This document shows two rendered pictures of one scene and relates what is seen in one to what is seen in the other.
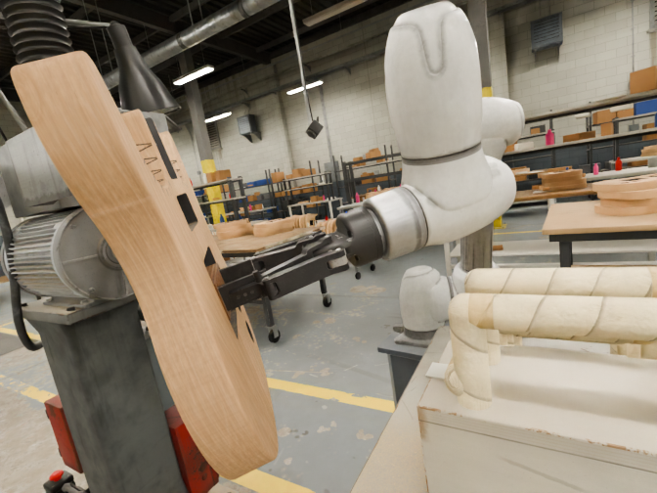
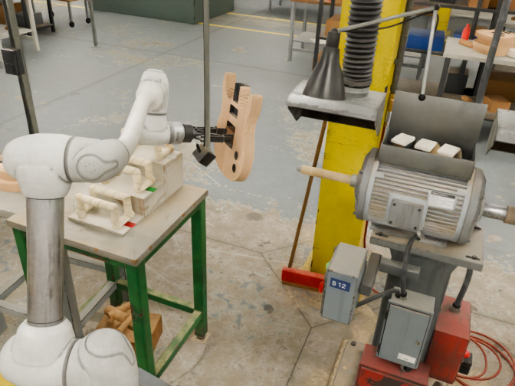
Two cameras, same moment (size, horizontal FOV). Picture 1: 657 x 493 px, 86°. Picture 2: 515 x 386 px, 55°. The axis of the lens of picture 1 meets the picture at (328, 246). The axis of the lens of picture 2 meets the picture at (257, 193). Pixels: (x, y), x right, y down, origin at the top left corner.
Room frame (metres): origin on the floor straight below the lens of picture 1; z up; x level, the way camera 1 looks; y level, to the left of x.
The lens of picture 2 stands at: (2.32, -0.08, 2.08)
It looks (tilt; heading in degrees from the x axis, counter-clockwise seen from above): 31 degrees down; 169
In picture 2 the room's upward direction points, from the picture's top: 3 degrees clockwise
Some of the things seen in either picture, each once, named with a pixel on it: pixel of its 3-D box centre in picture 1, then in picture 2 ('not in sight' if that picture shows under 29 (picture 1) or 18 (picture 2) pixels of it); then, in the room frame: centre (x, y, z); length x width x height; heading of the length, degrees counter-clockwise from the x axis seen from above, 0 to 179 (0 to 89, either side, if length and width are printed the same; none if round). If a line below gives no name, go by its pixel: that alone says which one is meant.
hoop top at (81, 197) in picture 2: not in sight; (96, 202); (0.60, -0.41, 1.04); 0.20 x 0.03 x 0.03; 57
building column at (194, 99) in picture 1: (203, 146); not in sight; (10.68, 3.12, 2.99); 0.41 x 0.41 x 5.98; 59
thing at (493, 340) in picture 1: (482, 321); (158, 148); (0.38, -0.16, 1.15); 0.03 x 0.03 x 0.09
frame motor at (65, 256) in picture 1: (83, 253); (416, 196); (1.01, 0.70, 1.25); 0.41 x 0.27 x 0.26; 59
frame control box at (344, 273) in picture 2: not in sight; (365, 290); (1.17, 0.50, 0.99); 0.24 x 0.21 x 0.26; 59
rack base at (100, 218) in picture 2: not in sight; (106, 217); (0.56, -0.38, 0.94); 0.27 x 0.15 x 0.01; 58
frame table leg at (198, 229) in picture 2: not in sight; (199, 273); (0.38, 0.00, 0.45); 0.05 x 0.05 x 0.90; 59
